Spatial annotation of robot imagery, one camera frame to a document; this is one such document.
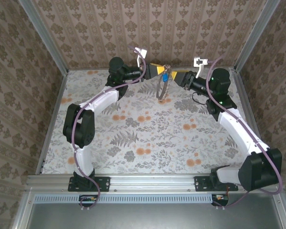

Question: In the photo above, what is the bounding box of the floral patterned table cover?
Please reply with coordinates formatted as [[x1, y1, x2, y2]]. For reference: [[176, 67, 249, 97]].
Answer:
[[41, 68, 264, 175]]

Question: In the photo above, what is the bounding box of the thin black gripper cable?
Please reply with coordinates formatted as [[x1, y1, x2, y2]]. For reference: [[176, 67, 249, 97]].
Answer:
[[192, 92, 207, 104]]

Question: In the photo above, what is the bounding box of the black controller board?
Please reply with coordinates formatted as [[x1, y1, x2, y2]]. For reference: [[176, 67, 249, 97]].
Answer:
[[79, 194, 99, 207], [211, 193, 230, 207]]

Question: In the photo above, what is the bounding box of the aluminium frame bar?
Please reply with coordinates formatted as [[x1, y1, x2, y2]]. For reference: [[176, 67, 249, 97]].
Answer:
[[273, 187, 286, 229], [11, 188, 36, 229]]

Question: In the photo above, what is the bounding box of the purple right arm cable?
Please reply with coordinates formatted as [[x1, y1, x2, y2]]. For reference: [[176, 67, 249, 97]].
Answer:
[[205, 55, 284, 208]]

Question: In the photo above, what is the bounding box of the thin aluminium wall rail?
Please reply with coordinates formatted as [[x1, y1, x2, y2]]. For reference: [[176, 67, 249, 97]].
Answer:
[[67, 67, 235, 72]]

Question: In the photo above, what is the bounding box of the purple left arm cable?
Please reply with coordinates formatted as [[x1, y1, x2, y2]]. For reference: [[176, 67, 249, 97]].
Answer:
[[71, 45, 147, 212]]

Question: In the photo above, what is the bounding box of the slotted grey cable duct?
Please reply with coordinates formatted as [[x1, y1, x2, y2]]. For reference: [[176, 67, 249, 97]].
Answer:
[[34, 193, 215, 204]]

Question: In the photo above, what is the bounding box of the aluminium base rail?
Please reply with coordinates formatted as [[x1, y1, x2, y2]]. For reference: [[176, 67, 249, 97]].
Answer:
[[25, 173, 281, 193]]

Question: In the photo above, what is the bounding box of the aluminium corner post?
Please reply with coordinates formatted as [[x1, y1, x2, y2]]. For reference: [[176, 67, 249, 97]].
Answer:
[[18, 0, 70, 75], [233, 0, 281, 73]]

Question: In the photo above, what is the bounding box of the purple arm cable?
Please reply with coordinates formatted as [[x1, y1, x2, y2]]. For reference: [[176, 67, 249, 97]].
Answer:
[[71, 45, 147, 212], [205, 55, 284, 208]]

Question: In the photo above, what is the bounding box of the aluminium side rail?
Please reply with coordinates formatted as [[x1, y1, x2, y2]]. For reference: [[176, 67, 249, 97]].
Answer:
[[35, 71, 69, 175], [230, 68, 265, 153]]

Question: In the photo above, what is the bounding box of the grey metal sheet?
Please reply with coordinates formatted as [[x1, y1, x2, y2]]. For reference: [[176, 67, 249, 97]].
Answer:
[[26, 192, 286, 229]]

